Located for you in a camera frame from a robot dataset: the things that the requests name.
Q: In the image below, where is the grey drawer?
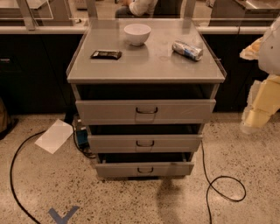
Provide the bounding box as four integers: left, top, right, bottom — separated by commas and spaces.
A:
76, 100, 215, 125
87, 135, 202, 153
95, 152, 194, 178

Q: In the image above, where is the grey middle drawer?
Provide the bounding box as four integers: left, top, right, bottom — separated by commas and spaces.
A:
87, 135, 202, 153

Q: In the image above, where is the blue tape floor marker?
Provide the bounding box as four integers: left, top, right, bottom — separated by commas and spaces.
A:
47, 205, 81, 224

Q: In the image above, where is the white paper sheet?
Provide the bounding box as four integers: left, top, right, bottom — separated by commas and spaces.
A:
35, 120, 73, 154

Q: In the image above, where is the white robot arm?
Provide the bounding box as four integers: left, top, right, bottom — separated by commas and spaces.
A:
240, 17, 280, 134

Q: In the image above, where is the grey top drawer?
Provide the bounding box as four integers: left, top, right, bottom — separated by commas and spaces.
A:
76, 100, 215, 125

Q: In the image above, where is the grey drawer cabinet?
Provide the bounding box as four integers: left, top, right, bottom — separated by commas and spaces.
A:
66, 17, 228, 179

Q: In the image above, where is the dark counter with rail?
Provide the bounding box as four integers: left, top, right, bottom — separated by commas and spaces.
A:
0, 34, 268, 115

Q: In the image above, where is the black cable right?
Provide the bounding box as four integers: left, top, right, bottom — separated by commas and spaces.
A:
199, 139, 248, 224

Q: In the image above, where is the grey bottom drawer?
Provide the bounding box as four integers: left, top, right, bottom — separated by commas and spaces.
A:
95, 152, 194, 178

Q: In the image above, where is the blue box on floor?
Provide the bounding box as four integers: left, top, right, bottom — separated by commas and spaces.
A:
76, 127, 88, 149

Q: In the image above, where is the white bowl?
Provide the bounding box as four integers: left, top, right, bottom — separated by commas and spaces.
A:
124, 24, 151, 46

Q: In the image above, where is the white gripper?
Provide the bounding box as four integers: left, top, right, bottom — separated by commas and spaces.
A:
240, 74, 280, 134

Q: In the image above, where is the dark snack bar wrapper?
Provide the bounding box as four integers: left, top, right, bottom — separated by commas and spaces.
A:
90, 50, 123, 60

